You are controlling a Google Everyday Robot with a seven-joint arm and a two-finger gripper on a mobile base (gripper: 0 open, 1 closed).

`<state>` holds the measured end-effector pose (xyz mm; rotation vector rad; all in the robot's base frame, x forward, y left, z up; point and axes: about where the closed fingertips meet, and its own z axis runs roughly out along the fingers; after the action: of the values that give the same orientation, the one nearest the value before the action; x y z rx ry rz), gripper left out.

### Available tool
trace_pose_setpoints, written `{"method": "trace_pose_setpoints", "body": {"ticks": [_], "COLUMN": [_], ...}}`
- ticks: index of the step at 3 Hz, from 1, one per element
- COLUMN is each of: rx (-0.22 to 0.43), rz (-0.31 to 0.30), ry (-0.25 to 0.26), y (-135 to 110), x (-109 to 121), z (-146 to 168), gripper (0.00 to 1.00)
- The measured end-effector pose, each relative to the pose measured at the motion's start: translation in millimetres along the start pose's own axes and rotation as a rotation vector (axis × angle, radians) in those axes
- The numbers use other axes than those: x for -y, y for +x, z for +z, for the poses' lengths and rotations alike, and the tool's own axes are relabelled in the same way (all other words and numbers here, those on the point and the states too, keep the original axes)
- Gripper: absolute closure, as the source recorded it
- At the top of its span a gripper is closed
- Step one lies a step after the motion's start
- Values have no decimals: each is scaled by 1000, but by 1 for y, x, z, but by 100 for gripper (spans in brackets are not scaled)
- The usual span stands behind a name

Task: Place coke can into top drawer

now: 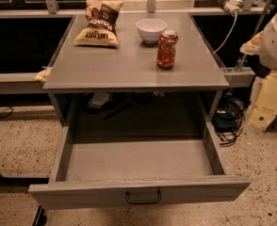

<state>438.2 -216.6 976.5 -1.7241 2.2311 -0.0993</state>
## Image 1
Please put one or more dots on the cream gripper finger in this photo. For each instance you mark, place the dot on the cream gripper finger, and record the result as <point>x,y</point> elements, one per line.
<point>263,108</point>

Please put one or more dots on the red coke can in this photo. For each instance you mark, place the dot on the red coke can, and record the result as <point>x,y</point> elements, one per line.
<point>167,49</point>

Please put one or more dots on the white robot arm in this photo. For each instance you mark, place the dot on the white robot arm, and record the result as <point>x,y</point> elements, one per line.
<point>264,44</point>

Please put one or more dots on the grey open top drawer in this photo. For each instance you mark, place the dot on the grey open top drawer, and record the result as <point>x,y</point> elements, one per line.
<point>99,173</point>

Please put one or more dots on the white power strip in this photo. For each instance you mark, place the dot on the white power strip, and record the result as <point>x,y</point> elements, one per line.
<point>230,6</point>

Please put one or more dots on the white ceramic bowl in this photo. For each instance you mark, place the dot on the white ceramic bowl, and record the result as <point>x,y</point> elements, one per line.
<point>151,29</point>

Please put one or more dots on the brown chip bag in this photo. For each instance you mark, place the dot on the brown chip bag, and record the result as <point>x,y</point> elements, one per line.
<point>101,16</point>

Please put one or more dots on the yellow sponge scrap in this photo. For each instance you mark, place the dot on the yellow sponge scrap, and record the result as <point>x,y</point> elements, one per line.
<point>43,75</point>

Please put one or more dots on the grey cabinet frame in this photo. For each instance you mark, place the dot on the grey cabinet frame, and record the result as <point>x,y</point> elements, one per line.
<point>96,88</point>

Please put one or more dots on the black drawer handle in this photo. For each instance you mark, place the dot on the black drawer handle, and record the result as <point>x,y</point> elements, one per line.
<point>138,198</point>

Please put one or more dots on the grey metal rail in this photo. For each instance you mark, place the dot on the grey metal rail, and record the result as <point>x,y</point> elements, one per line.
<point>19,83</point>

